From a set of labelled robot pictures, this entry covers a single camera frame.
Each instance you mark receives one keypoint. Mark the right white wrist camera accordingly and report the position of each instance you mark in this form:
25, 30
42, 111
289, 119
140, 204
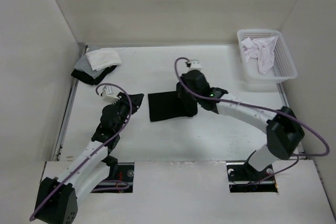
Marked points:
194, 65

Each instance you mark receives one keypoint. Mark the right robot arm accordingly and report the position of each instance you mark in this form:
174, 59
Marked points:
281, 127

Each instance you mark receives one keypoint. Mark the folded grey tank top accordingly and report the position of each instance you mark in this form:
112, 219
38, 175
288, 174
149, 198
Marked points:
83, 65

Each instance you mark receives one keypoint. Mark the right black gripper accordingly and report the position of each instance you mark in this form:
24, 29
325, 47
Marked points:
181, 92

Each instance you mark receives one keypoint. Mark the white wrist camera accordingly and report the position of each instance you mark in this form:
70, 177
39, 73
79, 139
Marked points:
194, 65
108, 94

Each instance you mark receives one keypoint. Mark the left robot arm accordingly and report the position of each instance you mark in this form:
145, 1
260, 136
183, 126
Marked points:
94, 170

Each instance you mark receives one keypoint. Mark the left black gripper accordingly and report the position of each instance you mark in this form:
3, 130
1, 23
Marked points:
136, 102

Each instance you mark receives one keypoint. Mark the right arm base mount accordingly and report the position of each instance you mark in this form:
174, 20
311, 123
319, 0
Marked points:
247, 180

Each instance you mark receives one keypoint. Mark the folded black tank top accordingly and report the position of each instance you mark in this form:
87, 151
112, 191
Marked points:
87, 79

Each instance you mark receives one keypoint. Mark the white plastic basket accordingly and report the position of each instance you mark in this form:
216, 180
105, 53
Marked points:
283, 68

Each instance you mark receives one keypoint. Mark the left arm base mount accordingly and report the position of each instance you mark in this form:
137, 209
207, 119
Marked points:
123, 179

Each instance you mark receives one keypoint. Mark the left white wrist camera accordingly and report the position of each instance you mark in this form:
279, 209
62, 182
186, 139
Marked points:
108, 94

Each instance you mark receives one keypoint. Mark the white tank top in basket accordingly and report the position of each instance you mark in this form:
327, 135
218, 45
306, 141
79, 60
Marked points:
261, 49

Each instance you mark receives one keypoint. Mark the black tank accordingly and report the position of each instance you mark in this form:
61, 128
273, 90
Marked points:
165, 106
87, 79

